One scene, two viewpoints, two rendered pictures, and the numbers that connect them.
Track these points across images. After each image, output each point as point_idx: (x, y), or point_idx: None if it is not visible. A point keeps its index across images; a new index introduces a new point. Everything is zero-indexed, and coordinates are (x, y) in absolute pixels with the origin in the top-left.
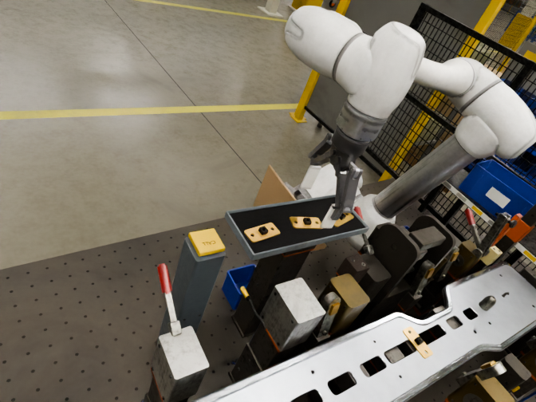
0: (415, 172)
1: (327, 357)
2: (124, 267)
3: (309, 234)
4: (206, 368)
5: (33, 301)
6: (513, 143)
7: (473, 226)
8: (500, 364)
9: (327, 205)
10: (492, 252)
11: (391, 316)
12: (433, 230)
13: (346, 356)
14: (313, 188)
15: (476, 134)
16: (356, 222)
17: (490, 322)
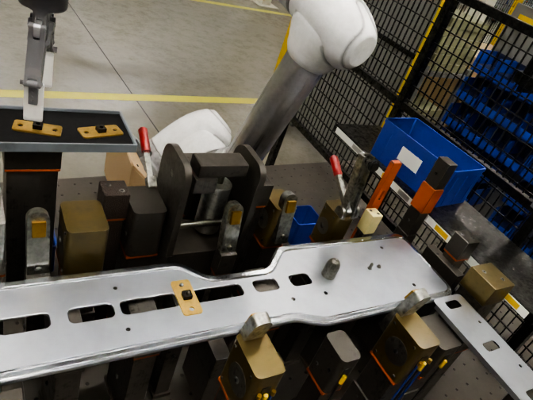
0: (257, 103)
1: (21, 294)
2: None
3: (30, 139)
4: None
5: None
6: (335, 40)
7: (338, 178)
8: (261, 314)
9: (92, 119)
10: (368, 214)
11: (162, 265)
12: (234, 155)
13: (55, 297)
14: (161, 140)
15: (299, 36)
16: (124, 140)
17: (327, 292)
